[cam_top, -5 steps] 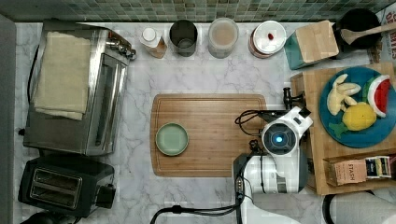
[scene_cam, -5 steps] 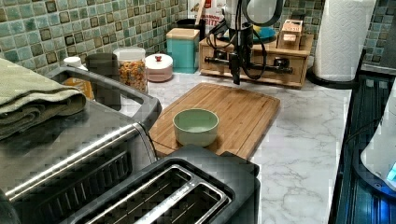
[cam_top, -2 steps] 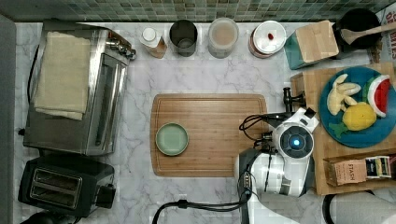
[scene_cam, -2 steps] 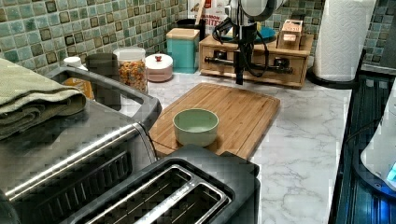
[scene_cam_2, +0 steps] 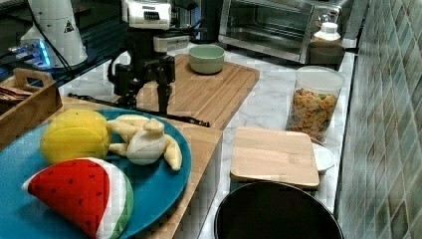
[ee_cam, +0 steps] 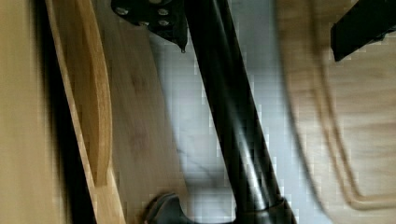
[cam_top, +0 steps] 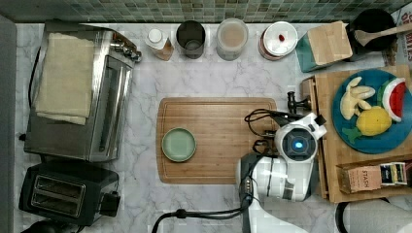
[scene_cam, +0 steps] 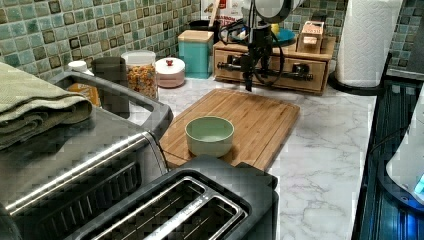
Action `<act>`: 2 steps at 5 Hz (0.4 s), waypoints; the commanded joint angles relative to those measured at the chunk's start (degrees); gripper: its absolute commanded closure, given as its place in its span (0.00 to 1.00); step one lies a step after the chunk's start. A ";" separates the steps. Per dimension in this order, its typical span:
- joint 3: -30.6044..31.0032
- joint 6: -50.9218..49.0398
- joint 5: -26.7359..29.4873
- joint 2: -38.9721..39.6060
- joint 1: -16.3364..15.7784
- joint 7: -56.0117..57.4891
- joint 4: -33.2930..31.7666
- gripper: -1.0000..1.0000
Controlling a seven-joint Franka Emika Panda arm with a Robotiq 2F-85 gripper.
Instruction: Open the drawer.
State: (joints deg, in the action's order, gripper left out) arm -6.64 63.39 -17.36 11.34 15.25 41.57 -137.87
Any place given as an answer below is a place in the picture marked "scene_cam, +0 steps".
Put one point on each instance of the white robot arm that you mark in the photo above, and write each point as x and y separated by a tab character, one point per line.
261	15

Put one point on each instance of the teal plate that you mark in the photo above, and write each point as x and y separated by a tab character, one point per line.
283	37

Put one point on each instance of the wooden drawer box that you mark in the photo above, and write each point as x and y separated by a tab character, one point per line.
316	64

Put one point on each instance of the black toaster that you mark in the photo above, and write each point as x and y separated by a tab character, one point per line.
204	199

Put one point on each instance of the stainless toaster oven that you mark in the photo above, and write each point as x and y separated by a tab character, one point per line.
57	181

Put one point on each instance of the teal canister with wooden lid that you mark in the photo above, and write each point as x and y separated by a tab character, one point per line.
195	49

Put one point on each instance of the bamboo cutting board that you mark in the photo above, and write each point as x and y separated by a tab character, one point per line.
262	125

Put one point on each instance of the clear cereal jar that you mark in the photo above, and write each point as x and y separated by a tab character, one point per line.
141	72

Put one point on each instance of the pale green ceramic bowl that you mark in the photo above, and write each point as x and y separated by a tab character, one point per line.
209	135

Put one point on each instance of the white paper towel roll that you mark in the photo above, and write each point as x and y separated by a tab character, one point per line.
367	33

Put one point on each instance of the black drawer handle bar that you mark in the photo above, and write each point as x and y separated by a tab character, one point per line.
286	75

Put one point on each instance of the folded green towel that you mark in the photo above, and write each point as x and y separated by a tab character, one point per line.
30	106

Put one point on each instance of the red white food box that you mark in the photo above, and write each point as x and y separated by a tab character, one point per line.
228	11

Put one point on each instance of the pink ceramic jar with lid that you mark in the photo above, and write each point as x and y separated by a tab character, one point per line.
170	72

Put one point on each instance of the small wooden box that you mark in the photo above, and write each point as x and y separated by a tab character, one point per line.
311	37

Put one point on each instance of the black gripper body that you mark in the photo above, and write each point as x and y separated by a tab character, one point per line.
259	45

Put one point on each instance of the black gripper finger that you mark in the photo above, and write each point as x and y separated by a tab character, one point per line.
248	71
264	67

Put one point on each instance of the black paper towel holder base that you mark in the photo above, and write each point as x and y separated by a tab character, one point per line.
360	91

